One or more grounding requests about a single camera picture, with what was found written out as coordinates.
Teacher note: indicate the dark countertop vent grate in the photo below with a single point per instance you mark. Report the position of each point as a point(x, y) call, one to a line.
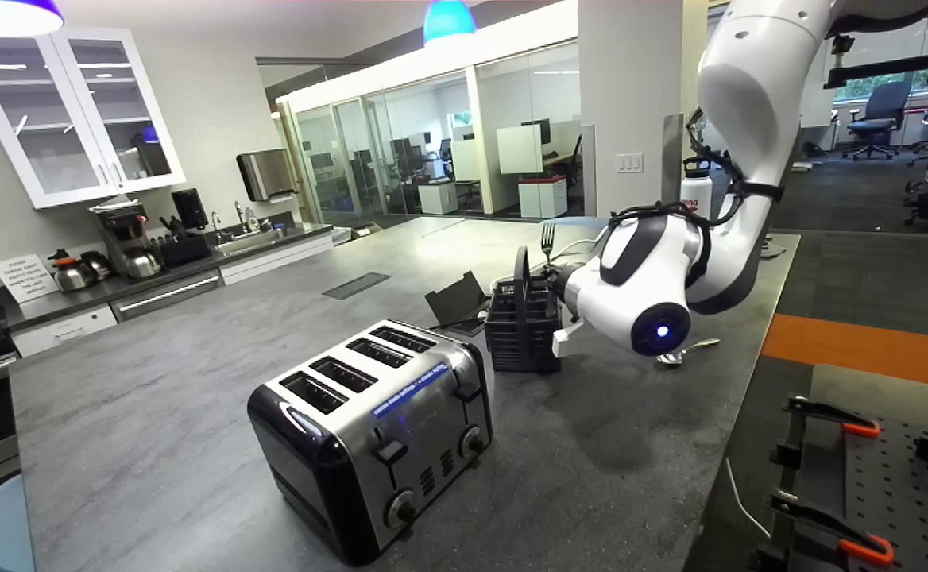
point(357, 283)

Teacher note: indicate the teal pendant lamp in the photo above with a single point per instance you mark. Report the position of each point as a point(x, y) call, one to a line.
point(449, 16)

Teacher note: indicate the white paper sign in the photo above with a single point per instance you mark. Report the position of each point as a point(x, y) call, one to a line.
point(23, 279)

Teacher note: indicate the black robot mount platform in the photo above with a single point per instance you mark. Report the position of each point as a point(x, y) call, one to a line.
point(893, 493)

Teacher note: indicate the white wall cabinet glass doors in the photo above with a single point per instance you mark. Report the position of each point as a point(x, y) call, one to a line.
point(51, 147)

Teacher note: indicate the white light switch plate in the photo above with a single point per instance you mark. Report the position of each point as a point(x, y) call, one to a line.
point(630, 163)

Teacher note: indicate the white office cabinet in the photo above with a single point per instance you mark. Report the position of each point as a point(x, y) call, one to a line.
point(541, 198)

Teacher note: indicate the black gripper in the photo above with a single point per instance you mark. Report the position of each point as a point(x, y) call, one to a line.
point(571, 247)

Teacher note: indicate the wall mounted monitor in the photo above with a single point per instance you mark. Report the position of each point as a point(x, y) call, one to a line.
point(266, 176)

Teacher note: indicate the silver metal spoon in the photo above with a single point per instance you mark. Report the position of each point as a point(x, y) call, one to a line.
point(674, 357)

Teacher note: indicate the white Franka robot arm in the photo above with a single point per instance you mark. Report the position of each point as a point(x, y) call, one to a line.
point(752, 95)

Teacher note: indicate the black open box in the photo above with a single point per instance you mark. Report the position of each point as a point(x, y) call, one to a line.
point(451, 305)

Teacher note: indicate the grey plastic cutlery stand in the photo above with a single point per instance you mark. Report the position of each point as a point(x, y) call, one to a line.
point(522, 334)

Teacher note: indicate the white pendant lamp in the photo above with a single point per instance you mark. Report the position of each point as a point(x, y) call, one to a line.
point(6, 13)

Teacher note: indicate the black coffee maker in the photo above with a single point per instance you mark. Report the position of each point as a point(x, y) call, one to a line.
point(125, 240)

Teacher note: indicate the blue office chair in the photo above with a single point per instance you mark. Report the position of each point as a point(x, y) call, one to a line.
point(878, 115)

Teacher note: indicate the black and silver toaster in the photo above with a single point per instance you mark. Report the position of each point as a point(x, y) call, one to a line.
point(372, 433)

